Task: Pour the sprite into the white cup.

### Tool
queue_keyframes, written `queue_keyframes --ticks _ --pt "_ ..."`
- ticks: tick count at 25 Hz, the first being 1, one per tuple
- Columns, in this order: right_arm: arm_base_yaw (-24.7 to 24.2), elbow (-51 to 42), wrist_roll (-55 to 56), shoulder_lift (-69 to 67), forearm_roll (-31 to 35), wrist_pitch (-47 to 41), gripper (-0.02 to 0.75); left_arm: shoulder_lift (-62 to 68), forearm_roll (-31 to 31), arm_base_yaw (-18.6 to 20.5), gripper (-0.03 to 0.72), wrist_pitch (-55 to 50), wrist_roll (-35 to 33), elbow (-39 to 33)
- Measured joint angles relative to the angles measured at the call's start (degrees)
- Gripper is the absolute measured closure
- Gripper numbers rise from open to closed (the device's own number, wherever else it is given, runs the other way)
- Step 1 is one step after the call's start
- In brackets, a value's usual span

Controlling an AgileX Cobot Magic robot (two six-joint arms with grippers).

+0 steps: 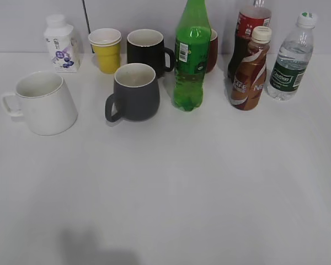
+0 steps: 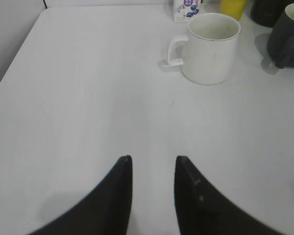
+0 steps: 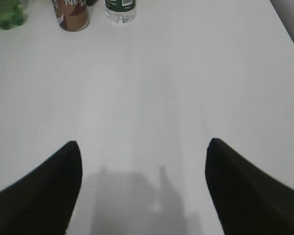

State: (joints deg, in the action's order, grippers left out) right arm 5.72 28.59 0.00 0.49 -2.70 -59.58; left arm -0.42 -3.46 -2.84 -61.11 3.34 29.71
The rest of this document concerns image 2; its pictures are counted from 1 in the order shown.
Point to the dark grey ceramic mug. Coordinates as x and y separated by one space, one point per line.
280 45

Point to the black ceramic mug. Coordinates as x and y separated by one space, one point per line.
267 12

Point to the white blueberry yogurt carton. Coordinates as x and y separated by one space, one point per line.
184 10

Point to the yellow paper cup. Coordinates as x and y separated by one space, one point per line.
233 8

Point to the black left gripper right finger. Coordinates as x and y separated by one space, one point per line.
202 210

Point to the white ceramic mug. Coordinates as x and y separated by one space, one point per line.
207 52

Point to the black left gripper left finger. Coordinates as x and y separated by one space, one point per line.
104 211

